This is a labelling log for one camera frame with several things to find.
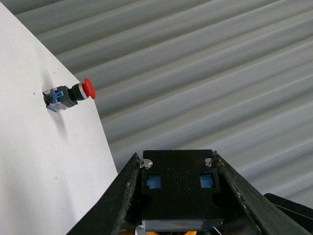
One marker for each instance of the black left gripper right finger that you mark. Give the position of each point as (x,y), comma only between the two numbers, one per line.
(248,212)

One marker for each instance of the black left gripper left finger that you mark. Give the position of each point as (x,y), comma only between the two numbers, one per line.
(117,211)

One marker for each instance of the yellow push button switch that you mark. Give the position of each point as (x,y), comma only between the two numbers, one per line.
(179,192)

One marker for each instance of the grey curtain right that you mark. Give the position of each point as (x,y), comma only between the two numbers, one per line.
(235,76)

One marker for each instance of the red push button switch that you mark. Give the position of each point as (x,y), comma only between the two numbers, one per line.
(61,98)

